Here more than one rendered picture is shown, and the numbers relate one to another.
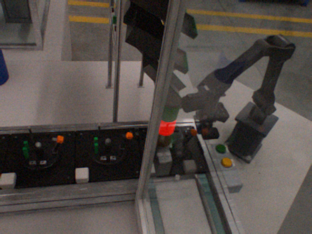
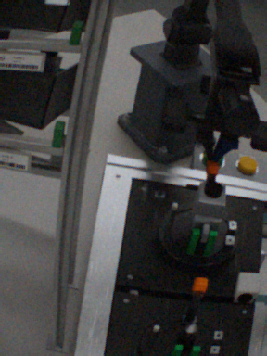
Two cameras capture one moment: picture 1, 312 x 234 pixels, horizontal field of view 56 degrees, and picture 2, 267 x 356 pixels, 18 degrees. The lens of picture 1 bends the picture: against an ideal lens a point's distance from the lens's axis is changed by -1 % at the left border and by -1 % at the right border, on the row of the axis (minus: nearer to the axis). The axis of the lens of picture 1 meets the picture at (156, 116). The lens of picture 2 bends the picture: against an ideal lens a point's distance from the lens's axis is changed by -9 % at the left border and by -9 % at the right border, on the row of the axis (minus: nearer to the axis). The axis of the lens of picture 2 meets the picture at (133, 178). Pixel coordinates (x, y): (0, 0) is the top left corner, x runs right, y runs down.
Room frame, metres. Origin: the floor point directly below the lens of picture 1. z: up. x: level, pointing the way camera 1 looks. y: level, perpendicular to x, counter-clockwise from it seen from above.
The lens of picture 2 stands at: (0.58, 0.92, 2.02)
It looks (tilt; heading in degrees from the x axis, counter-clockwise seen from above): 43 degrees down; 287
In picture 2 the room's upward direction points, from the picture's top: 11 degrees clockwise
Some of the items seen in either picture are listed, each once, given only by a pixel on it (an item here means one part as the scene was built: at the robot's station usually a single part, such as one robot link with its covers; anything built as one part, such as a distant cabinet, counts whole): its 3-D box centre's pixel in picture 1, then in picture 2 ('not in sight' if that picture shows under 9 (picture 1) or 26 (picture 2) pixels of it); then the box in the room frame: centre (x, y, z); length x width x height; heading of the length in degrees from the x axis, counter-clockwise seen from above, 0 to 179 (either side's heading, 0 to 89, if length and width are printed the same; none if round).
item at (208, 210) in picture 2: not in sight; (209, 208); (0.76, -0.08, 1.06); 0.08 x 0.04 x 0.07; 108
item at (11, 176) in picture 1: (39, 149); not in sight; (0.60, 0.39, 1.01); 0.24 x 0.24 x 0.13; 18
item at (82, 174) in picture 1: (107, 145); (187, 337); (0.68, 0.16, 1.01); 0.24 x 0.24 x 0.13; 18
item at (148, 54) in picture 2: not in sight; (174, 95); (0.94, -0.43, 0.96); 0.15 x 0.15 x 0.20; 59
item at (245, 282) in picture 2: not in sight; (246, 288); (0.64, -0.02, 0.97); 0.05 x 0.05 x 0.04; 18
